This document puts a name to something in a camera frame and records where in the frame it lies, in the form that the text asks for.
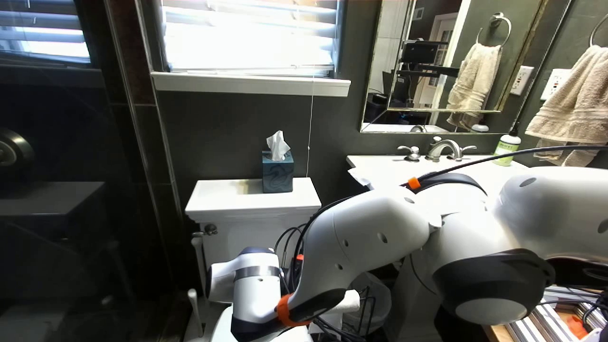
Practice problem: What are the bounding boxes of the blue tissue box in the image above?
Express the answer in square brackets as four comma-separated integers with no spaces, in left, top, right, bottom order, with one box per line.
[261,129,297,194]

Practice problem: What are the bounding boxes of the white toilet tank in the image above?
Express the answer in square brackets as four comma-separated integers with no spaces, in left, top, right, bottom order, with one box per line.
[185,177,324,289]

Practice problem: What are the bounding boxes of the white window sill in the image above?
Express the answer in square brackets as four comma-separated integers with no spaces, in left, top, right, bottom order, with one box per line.
[151,70,354,99]

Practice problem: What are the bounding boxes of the chrome faucet spout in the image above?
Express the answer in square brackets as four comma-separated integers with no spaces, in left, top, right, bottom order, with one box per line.
[425,135,466,163]

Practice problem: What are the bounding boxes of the white window blinds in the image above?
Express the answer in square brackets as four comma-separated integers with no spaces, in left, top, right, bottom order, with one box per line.
[159,0,349,80]
[0,0,94,67]

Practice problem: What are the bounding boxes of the white water supply line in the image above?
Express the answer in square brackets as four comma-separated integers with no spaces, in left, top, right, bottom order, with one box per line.
[191,232,214,338]

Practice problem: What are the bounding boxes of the green soap bottle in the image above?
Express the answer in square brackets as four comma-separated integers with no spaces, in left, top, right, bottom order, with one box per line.
[493,131,523,169]

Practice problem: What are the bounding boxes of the wooden box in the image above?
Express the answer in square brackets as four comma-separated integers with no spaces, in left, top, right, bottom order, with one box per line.
[483,321,516,342]

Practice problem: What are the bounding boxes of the beige hanging towel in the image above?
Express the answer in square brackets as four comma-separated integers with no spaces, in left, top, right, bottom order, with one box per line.
[523,44,608,169]

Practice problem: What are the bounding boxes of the black round knob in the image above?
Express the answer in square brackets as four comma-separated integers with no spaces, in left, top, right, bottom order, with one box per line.
[0,127,35,186]

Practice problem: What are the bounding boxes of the small red object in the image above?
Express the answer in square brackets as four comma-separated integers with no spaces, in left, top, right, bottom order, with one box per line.
[558,306,596,340]

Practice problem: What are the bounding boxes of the thin blind cord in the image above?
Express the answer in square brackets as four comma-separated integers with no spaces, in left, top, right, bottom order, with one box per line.
[307,93,318,182]

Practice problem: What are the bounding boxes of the black cable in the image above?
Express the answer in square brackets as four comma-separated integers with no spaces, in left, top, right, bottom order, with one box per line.
[415,143,608,186]
[273,200,331,274]

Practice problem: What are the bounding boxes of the wide orange strap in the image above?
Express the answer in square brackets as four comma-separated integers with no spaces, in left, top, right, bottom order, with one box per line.
[274,293,299,329]

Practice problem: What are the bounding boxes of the wall mirror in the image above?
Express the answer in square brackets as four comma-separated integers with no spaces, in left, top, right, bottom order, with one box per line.
[360,0,550,137]

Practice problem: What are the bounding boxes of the white toilet brush handle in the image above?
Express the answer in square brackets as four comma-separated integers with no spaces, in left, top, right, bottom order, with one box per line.
[185,287,204,340]

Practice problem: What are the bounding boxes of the white wall outlet plate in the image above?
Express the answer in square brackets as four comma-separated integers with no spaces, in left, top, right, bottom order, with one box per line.
[540,67,575,103]

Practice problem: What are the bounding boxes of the aluminium frame rails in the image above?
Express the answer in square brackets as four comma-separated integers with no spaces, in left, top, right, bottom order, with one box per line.
[506,283,608,342]

